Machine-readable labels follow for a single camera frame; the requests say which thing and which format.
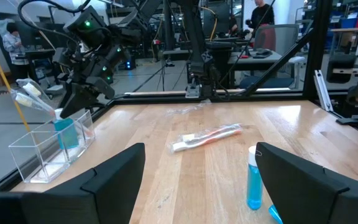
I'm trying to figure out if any person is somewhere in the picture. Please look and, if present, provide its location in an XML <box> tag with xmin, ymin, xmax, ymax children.
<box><xmin>246</xmin><ymin>0</ymin><xmax>275</xmax><ymax>30</ymax></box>
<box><xmin>2</xmin><ymin>22</ymin><xmax>30</xmax><ymax>81</ymax></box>

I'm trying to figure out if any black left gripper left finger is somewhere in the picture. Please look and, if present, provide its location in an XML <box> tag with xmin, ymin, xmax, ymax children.
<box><xmin>0</xmin><ymin>142</ymin><xmax>146</xmax><ymax>224</ymax></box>

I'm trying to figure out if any yellow hanging cable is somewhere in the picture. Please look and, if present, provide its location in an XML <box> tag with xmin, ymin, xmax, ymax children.
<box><xmin>0</xmin><ymin>26</ymin><xmax>30</xmax><ymax>132</ymax></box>

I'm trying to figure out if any clear acrylic organizer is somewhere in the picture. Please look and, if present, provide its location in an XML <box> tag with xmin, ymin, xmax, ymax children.
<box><xmin>8</xmin><ymin>109</ymin><xmax>96</xmax><ymax>184</ymax></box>

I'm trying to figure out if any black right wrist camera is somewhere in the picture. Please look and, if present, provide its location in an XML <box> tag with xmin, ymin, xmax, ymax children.
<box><xmin>64</xmin><ymin>5</ymin><xmax>107</xmax><ymax>43</ymax></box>

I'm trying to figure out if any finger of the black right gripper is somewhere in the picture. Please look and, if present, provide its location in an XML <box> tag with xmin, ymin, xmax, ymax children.
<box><xmin>60</xmin><ymin>81</ymin><xmax>98</xmax><ymax>119</ymax></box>
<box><xmin>87</xmin><ymin>76</ymin><xmax>115</xmax><ymax>100</ymax></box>

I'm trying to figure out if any orange toothbrush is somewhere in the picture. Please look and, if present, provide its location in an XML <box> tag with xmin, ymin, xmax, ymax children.
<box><xmin>10</xmin><ymin>91</ymin><xmax>55</xmax><ymax>116</ymax></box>
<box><xmin>170</xmin><ymin>129</ymin><xmax>244</xmax><ymax>154</ymax></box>
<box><xmin>16</xmin><ymin>78</ymin><xmax>55</xmax><ymax>113</ymax></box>
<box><xmin>180</xmin><ymin>123</ymin><xmax>242</xmax><ymax>144</ymax></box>

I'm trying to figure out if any grey mesh office chair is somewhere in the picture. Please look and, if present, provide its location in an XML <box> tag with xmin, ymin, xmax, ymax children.
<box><xmin>239</xmin><ymin>24</ymin><xmax>306</xmax><ymax>90</ymax></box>

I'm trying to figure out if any empty clear plastic wrap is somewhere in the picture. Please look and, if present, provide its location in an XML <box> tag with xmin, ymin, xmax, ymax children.
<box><xmin>165</xmin><ymin>98</ymin><xmax>213</xmax><ymax>116</ymax></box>

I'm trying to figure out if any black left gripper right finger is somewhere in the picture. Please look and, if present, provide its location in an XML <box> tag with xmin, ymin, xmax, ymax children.
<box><xmin>255</xmin><ymin>142</ymin><xmax>358</xmax><ymax>224</ymax></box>

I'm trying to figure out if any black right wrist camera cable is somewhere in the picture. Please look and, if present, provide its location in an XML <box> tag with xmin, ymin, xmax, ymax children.
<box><xmin>17</xmin><ymin>0</ymin><xmax>91</xmax><ymax>47</ymax></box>

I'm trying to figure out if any silver aluminium extrusion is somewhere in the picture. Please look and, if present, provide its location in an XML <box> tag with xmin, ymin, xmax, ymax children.
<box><xmin>314</xmin><ymin>70</ymin><xmax>334</xmax><ymax>112</ymax></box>

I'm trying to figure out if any blue mouthwash bottle white cap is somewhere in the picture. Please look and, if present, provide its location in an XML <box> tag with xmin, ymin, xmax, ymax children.
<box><xmin>53</xmin><ymin>108</ymin><xmax>80</xmax><ymax>150</ymax></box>
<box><xmin>246</xmin><ymin>145</ymin><xmax>264</xmax><ymax>211</ymax></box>
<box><xmin>268</xmin><ymin>203</ymin><xmax>284</xmax><ymax>224</ymax></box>

